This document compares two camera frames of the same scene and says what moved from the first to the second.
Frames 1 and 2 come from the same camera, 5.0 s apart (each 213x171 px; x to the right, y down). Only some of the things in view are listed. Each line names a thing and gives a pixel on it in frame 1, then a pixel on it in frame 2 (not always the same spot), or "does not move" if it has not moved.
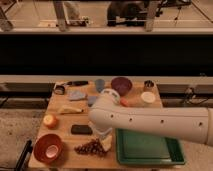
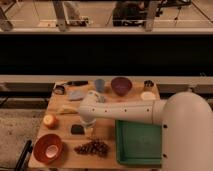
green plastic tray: x=136 y=147 does not move
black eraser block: x=81 y=129 does not move
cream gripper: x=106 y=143 -> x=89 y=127
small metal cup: x=148 y=85 does not move
